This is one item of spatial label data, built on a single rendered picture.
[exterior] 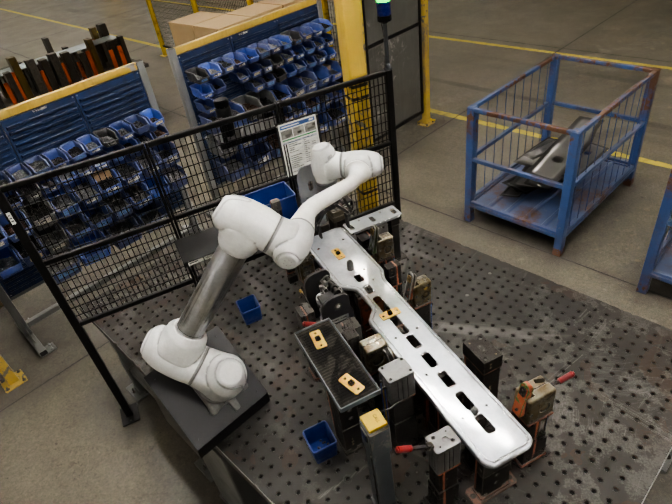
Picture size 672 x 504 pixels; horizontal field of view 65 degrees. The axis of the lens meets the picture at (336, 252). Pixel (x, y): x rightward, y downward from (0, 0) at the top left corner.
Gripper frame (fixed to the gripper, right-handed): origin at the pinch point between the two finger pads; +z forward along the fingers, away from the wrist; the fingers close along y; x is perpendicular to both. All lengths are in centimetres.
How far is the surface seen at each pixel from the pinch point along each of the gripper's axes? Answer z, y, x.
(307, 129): -24, 15, 54
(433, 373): 14, -2, -80
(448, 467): 18, -17, -109
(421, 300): 17.7, 16.6, -43.4
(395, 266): 14.7, 17.5, -21.8
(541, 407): 13, 18, -109
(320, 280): -1.1, -20.1, -29.1
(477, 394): 14, 5, -95
